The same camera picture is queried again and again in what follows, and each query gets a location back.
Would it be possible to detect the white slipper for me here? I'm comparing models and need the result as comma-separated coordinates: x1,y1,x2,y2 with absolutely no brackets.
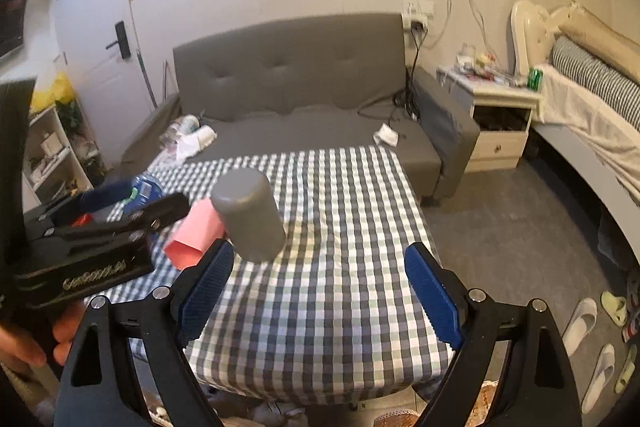
581,344,617,415
561,298,599,358

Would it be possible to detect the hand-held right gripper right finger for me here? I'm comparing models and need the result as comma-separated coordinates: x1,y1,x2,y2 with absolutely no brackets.
404,242,584,427

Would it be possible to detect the black cable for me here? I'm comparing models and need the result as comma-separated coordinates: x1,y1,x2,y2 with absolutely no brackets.
357,25,431,122

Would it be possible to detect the pink cup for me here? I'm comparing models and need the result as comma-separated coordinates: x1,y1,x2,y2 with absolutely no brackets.
163,199,227,269

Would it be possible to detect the crumpled white tissue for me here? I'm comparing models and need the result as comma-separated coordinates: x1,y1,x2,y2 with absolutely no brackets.
373,123,400,146

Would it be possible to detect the white cloth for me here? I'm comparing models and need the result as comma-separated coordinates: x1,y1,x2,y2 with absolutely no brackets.
172,125,219,160

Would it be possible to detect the white nightstand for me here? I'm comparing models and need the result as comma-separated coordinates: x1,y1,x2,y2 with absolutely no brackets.
437,65,543,174

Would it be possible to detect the yellow bag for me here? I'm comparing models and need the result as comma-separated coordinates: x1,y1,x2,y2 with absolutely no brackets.
30,72,76,114

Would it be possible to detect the white cable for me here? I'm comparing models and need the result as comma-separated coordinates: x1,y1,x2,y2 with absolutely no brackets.
423,0,501,62

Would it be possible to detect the striped pillow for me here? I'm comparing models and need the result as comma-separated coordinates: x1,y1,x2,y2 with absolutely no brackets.
550,36,640,130

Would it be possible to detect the grey sofa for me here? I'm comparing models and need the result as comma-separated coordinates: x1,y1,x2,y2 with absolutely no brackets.
116,12,481,208

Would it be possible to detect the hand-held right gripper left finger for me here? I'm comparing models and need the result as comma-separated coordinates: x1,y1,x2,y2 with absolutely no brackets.
52,237,236,427

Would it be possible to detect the white door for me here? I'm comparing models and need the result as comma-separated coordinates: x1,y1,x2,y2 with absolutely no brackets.
52,0,161,128

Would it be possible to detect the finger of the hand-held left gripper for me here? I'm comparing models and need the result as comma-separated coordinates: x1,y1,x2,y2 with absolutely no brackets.
44,192,192,244
25,177,137,228

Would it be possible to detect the bed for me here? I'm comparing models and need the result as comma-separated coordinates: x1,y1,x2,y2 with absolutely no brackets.
510,0,640,268

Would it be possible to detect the grey cup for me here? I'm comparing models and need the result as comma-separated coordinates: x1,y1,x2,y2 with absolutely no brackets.
210,168,287,261

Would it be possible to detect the wall power outlet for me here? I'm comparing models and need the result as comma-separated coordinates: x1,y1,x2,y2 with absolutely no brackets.
402,0,437,32

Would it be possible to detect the white shelf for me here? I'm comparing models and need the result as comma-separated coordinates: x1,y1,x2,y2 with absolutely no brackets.
22,103,96,208

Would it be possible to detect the checkered tablecloth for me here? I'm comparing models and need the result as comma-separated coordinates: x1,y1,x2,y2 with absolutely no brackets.
85,145,463,408

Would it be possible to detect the black door lock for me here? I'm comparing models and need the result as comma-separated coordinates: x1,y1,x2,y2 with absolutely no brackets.
106,21,132,58

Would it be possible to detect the person's left hand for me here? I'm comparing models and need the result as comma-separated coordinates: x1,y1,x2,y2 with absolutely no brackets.
0,298,91,369

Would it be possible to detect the green slipper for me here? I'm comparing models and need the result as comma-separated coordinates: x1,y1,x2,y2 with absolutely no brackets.
614,349,638,395
601,291,629,326

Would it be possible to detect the beige bolster pillow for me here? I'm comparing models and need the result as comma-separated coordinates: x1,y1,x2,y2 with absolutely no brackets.
559,14,640,80

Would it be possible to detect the plastic water bottle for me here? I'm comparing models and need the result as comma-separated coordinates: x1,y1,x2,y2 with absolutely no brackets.
121,173,164,216

